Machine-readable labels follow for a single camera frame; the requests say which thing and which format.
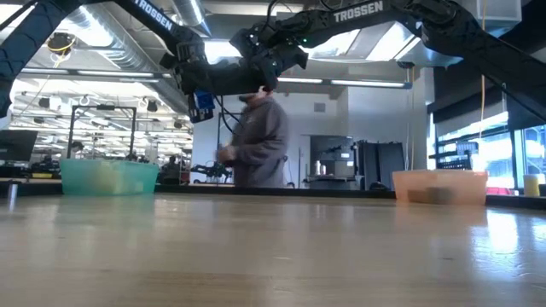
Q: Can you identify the yellow cup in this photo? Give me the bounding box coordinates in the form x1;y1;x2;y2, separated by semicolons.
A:
523;173;546;199

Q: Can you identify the grey metal post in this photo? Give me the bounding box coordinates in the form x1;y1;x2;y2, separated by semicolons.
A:
7;182;20;211

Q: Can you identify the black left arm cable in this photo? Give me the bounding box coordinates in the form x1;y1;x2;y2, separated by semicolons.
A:
214;94;242;138

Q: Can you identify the black shelf rack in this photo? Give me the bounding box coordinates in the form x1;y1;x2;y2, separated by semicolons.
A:
428;140;479;171

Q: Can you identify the dark shelf cabinet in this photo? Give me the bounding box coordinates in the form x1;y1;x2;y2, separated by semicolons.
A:
309;135;356;191

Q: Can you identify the person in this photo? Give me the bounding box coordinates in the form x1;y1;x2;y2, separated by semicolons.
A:
163;154;183;182
217;87;292;188

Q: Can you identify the silver ventilation duct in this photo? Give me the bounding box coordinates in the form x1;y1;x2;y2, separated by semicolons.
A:
172;0;213;38

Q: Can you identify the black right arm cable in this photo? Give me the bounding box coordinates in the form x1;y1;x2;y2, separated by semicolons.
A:
264;0;299;26

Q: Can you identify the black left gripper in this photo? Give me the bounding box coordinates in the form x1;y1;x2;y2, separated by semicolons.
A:
160;36;211;125

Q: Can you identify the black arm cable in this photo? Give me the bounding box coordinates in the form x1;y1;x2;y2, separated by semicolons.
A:
214;94;242;138
264;0;299;26

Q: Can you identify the teal translucent plastic bin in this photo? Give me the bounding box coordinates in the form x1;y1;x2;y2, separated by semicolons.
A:
60;159;160;197

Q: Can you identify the black ceiling cable reel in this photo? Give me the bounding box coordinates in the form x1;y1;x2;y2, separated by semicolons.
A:
45;32;77;57

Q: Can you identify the black computer monitor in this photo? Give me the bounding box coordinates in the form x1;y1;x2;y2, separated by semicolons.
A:
0;129;39;163

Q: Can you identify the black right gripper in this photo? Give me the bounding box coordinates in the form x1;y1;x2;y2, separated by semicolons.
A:
183;25;309;97

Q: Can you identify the dark curtain partition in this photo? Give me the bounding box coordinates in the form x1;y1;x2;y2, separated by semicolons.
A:
356;140;406;192

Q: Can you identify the black aluminium table frame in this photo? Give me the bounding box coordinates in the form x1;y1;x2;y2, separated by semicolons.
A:
0;178;546;211

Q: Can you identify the orange translucent plastic bin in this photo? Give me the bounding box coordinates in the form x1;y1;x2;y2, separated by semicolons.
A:
392;169;490;207

